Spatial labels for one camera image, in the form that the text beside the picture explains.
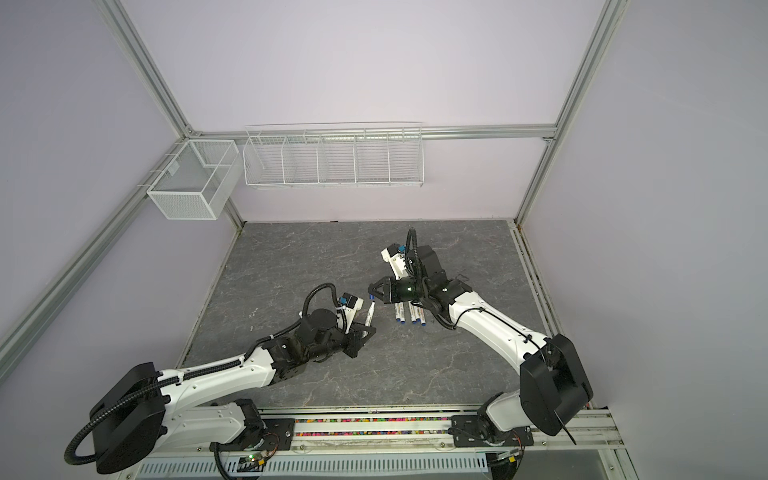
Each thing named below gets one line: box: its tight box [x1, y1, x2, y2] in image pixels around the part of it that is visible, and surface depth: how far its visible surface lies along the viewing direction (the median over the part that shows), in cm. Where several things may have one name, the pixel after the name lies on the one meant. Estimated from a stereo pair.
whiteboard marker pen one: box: [394, 302, 406, 325], surface depth 96 cm
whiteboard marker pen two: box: [408, 301, 421, 324], surface depth 96 cm
